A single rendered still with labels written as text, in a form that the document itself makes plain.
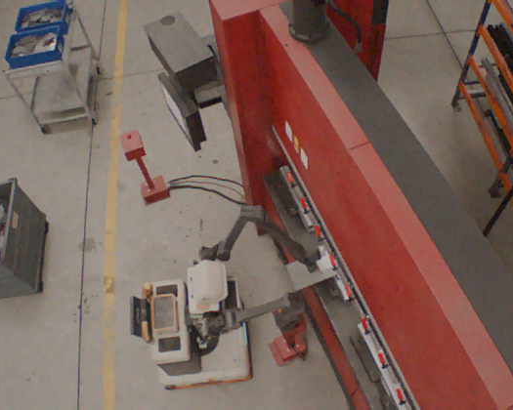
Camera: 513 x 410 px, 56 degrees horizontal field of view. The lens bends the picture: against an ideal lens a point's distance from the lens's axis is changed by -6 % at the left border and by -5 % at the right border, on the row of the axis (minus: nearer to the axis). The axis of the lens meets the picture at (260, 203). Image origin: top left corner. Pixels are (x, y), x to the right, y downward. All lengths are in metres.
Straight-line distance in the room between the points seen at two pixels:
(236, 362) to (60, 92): 3.32
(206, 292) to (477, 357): 1.51
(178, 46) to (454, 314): 2.10
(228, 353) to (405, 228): 2.21
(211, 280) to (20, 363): 2.29
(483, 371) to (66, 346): 3.44
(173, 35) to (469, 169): 3.05
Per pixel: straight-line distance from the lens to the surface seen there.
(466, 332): 1.72
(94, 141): 5.36
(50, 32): 5.23
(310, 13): 2.29
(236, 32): 2.62
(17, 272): 4.30
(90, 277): 4.55
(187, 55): 2.93
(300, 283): 3.09
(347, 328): 3.14
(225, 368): 3.71
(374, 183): 1.89
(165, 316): 3.22
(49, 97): 5.54
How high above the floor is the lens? 3.87
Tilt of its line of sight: 59 degrees down
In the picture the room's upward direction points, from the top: 8 degrees counter-clockwise
